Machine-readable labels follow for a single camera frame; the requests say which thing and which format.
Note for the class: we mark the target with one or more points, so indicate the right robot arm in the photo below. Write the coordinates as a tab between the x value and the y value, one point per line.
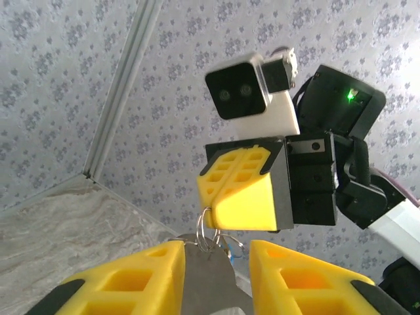
403	223

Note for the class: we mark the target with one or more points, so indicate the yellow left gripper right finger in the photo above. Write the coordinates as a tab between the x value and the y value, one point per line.
272	288

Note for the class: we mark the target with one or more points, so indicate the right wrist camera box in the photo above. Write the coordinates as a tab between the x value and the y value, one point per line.
239	92

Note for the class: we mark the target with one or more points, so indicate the aluminium frame post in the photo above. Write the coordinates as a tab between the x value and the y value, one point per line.
123	82

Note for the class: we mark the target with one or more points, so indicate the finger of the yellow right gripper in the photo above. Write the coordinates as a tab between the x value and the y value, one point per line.
226	167
249	203

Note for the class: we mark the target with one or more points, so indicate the metal key holder plate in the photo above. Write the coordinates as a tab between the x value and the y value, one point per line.
210	282

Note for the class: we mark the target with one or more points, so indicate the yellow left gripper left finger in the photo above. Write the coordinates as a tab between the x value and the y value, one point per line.
157	288

